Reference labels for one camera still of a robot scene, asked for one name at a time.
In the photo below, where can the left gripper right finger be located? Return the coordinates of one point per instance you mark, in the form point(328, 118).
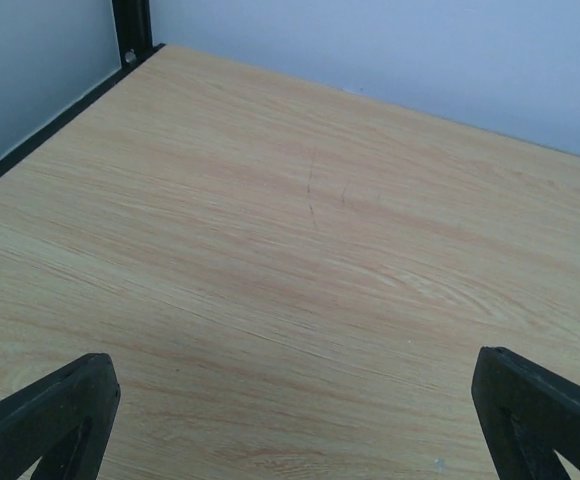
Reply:
point(529, 416)

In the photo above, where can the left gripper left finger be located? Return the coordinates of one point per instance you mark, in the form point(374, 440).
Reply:
point(59, 426)

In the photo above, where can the black aluminium frame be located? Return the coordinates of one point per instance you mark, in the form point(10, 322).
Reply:
point(132, 23)

